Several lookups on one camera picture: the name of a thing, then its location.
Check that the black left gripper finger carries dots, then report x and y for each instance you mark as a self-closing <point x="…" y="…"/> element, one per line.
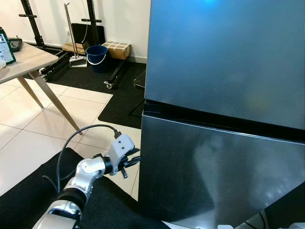
<point x="134" y="152"/>
<point x="133" y="161"/>

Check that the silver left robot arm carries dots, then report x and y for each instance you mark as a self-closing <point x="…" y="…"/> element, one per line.
<point x="86" y="169"/>

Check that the grey fridge lower door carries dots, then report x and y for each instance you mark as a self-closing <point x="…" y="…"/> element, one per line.
<point x="190" y="181"/>

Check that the grey fridge door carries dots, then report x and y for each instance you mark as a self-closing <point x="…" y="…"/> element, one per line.
<point x="224" y="62"/>
<point x="190" y="181"/>

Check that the grey steel fridge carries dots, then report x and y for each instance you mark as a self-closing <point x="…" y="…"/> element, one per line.
<point x="224" y="62"/>

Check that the grey fridge upper door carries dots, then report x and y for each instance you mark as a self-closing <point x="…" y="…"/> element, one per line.
<point x="224" y="62"/>

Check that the black floor mat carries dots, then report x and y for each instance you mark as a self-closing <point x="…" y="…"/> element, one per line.
<point x="95" y="78"/>

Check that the blue bucket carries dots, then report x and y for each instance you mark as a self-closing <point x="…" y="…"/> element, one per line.
<point x="97" y="59"/>

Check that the printed cardboard box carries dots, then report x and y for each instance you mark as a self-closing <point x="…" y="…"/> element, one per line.
<point x="116" y="49"/>

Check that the silver mop pole white base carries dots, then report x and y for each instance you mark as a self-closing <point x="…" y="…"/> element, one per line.
<point x="77" y="59"/>

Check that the low wooden box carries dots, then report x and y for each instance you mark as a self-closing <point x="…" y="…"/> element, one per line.
<point x="71" y="47"/>

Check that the black square panel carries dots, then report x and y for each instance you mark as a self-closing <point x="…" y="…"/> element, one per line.
<point x="86" y="32"/>

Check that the light wooden dining table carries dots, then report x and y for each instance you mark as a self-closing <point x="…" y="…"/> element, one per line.
<point x="28" y="59"/>

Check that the black exercise rack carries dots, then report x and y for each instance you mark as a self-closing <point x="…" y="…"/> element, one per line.
<point x="34" y="24"/>

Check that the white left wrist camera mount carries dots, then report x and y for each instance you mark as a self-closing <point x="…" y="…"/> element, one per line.
<point x="121" y="145"/>

